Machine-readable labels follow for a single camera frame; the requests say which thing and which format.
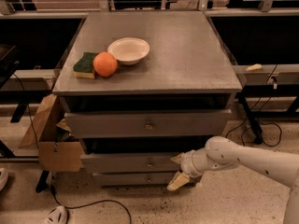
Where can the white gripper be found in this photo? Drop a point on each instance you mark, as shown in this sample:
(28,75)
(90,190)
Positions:
(187,163)

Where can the grey drawer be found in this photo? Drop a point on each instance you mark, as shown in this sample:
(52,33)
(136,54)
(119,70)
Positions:
(136,155)
(133,179)
(147,124)

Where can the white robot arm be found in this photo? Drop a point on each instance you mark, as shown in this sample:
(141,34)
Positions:
(220,153)

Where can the grey top drawer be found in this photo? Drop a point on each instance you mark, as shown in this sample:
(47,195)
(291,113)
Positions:
(147,124)

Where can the grey bottom drawer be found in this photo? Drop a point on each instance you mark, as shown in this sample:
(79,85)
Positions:
(133,179)

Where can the grey wooden drawer cabinet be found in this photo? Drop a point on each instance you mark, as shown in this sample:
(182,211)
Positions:
(186,68)

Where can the black table leg right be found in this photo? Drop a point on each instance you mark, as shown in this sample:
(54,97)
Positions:
(254,124)

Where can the brown cardboard box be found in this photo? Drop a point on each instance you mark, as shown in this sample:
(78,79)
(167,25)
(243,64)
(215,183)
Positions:
(53,155)

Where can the white ceramic bowl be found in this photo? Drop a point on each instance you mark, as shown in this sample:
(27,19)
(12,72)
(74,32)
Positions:
(129,50)

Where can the white shoe bottom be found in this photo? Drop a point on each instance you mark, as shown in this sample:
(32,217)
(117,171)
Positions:
(58,215)

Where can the white shoe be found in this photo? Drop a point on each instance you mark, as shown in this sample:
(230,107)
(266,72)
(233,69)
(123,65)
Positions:
(3,177)
(58,215)

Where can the orange fruit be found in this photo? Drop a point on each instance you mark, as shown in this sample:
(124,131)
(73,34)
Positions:
(105,64)

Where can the green yellow sponge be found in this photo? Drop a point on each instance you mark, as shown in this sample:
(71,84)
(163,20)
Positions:
(83,68)

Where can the white shoe far left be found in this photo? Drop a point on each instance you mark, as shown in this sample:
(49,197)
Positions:
(3,177)

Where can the yellow foam piece on rail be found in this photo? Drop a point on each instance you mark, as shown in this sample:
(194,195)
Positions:
(254,67)

